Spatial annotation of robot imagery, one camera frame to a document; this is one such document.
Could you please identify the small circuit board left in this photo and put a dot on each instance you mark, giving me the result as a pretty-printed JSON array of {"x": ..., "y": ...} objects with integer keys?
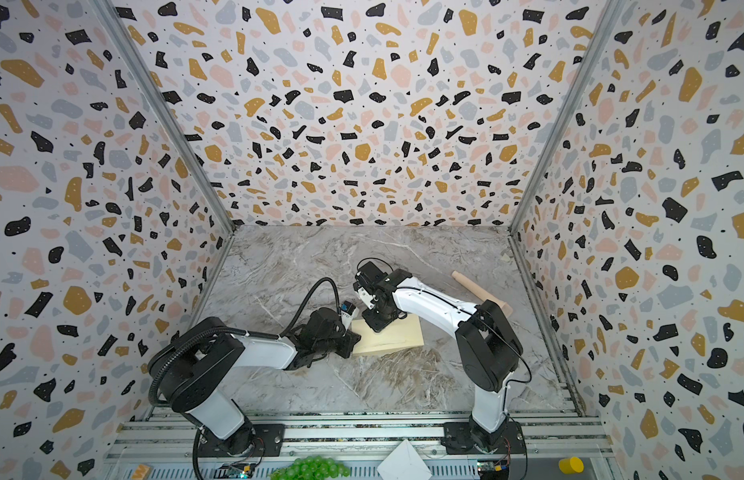
[{"x": 238, "y": 470}]

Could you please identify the green grape bunch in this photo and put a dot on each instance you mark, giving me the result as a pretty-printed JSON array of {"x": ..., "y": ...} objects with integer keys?
[{"x": 312, "y": 468}]

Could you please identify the cream yellow envelope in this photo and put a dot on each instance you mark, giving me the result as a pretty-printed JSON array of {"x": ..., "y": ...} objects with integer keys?
[{"x": 400, "y": 335}]

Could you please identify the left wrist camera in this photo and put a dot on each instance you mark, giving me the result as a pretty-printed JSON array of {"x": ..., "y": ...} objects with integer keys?
[{"x": 348, "y": 313}]

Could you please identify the yellow cylinder object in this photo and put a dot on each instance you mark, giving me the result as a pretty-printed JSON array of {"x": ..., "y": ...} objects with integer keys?
[{"x": 571, "y": 466}]

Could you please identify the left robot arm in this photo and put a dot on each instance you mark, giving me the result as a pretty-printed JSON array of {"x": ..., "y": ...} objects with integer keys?
[{"x": 187, "y": 374}]

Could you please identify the small wooden block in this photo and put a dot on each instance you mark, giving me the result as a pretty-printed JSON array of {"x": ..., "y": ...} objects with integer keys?
[{"x": 141, "y": 472}]

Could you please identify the small circuit board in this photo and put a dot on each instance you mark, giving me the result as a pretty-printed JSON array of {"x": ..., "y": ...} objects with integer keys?
[
  {"x": 493, "y": 469},
  {"x": 238, "y": 470}
]

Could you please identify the small circuit board right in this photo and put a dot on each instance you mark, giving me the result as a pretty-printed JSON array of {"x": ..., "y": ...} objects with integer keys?
[{"x": 493, "y": 469}]

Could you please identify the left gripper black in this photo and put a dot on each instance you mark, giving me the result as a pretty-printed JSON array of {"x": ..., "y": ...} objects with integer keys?
[{"x": 349, "y": 339}]

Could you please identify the right aluminium corner post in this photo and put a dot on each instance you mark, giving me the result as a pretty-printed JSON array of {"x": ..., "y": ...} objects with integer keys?
[{"x": 603, "y": 28}]

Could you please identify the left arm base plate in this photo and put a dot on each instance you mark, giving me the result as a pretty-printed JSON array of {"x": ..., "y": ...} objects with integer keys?
[{"x": 252, "y": 441}]

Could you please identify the aluminium corner post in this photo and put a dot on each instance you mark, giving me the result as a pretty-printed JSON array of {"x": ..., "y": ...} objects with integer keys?
[
  {"x": 603, "y": 28},
  {"x": 108, "y": 16}
]

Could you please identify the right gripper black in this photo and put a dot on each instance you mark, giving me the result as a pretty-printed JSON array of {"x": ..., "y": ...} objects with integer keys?
[{"x": 377, "y": 309}]

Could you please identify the wooden stamp handle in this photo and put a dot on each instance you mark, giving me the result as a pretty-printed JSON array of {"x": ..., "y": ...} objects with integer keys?
[{"x": 481, "y": 293}]

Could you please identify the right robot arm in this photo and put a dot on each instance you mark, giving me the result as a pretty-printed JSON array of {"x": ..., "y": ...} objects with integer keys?
[{"x": 490, "y": 350}]

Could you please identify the left aluminium corner post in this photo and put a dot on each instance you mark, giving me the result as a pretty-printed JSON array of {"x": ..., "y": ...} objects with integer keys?
[{"x": 108, "y": 16}]

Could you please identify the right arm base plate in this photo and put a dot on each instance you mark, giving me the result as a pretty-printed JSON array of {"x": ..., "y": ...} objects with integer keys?
[{"x": 464, "y": 438}]

